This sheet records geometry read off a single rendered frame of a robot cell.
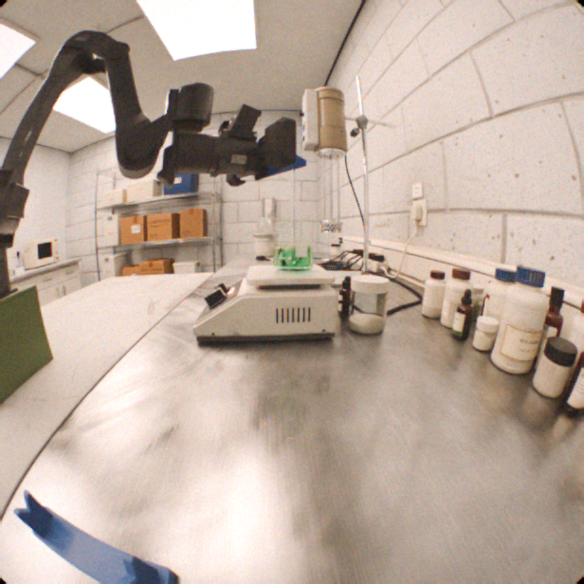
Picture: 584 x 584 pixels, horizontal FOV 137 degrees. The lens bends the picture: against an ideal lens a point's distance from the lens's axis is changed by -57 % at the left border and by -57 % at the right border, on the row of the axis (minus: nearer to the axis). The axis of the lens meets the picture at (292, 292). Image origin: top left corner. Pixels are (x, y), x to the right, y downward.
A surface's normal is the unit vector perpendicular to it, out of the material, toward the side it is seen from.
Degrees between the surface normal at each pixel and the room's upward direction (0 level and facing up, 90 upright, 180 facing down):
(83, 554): 0
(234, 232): 90
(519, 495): 0
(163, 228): 91
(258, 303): 90
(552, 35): 90
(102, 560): 0
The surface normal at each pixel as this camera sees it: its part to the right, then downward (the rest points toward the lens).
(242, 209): 0.07, 0.24
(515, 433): 0.00, -0.97
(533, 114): -1.00, 0.02
